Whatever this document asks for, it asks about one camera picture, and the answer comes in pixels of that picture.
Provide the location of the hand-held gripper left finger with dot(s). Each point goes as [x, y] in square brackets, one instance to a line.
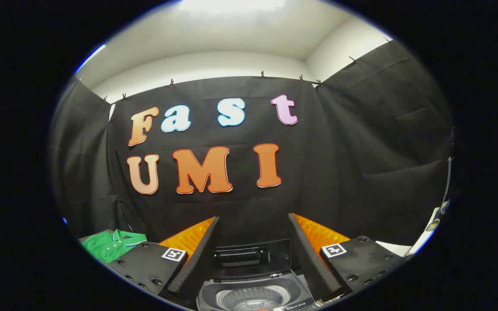
[201, 259]

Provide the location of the dark washing machine lid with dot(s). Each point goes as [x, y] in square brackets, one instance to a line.
[249, 257]

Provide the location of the green polo shirt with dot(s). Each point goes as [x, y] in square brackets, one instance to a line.
[108, 246]

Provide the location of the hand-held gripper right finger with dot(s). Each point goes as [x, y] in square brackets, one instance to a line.
[307, 259]

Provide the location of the grey washing machine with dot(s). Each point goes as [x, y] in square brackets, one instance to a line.
[249, 291]

